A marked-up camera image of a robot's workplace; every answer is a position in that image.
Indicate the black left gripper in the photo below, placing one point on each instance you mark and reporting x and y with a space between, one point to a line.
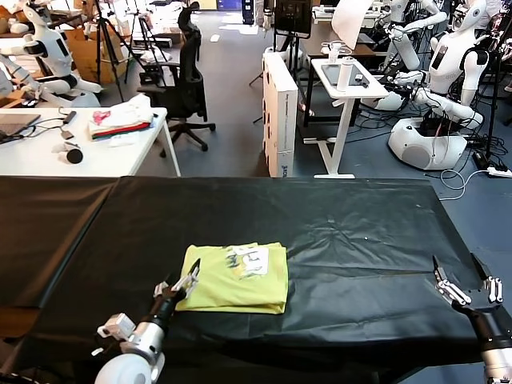
170 302

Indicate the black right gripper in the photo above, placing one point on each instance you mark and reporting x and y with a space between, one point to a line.
482 312

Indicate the yellow-green printed t-shirt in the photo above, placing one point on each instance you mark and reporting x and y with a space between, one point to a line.
232 288

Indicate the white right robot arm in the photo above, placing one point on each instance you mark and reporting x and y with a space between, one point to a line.
498 352

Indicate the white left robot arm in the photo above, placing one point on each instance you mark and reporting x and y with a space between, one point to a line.
132 360

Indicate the white robot with long arm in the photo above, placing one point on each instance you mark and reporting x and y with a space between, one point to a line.
408 48

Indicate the stack of folded clothes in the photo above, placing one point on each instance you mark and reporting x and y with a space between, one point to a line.
120 118

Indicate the white power strip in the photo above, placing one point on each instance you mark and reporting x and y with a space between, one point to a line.
500 172

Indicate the wide black tablecloth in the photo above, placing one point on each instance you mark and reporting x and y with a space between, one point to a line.
360 224

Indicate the narrow black tablecloth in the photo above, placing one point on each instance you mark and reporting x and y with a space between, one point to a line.
48 232

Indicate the black light stand pole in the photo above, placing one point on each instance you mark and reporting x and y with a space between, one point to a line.
489 136

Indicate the white plastic packet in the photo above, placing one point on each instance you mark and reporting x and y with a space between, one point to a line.
122 141

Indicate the white and black round controller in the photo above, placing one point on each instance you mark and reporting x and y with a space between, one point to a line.
74 155

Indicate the large white desk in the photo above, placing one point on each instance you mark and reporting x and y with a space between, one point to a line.
32 160

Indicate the black usb hub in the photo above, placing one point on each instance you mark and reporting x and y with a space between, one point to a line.
70 117

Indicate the tall white cardboard box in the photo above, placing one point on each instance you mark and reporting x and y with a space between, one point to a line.
280 112

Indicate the black office chair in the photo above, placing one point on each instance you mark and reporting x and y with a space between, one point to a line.
190 80

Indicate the small white standing desk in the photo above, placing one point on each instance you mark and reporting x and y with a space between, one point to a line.
360 93

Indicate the grey laptop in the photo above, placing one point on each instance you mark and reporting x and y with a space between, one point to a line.
16 122

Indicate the white robot on round base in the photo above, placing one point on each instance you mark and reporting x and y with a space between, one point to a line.
448 60

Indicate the brown cardboard box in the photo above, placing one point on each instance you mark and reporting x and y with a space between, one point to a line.
86 56

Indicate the white tumbler bottle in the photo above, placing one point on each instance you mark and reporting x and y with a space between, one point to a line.
345 76

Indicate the black tablet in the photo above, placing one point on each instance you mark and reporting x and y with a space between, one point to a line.
331 74

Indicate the white robot with black waist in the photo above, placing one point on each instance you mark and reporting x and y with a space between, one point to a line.
56 52

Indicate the dark wooden table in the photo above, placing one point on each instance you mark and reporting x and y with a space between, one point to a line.
320 36

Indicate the black monitor on stand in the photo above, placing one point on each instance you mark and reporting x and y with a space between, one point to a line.
294 18

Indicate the white hanging sheet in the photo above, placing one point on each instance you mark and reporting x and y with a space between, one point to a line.
350 22

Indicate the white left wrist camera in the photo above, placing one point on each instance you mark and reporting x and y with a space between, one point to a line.
118 325

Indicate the black camera tripod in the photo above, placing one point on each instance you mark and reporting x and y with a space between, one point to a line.
145 30
105 32

